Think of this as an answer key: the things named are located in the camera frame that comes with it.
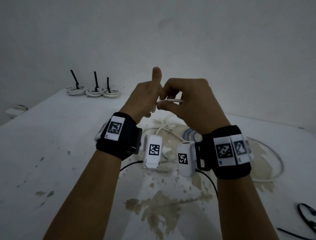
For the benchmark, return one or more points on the person's right hand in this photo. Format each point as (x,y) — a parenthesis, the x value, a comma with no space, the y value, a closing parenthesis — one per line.
(200,108)

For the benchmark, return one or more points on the person's left forearm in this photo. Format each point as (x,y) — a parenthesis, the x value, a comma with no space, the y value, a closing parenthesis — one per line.
(84,197)

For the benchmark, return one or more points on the black cable ties bunch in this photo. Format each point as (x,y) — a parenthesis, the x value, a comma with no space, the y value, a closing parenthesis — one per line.
(301,215)

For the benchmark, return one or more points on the white checkered marker tag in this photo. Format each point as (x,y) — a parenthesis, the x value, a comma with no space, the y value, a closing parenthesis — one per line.
(115,128)
(224,150)

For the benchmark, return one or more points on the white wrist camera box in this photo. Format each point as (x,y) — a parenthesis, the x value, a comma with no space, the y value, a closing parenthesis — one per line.
(153,164)
(185,170)

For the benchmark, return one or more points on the person's left hand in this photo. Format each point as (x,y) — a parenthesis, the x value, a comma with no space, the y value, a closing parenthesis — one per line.
(140,99)

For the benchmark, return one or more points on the white power adapter box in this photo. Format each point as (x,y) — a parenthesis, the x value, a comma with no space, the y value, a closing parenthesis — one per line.
(13,111)

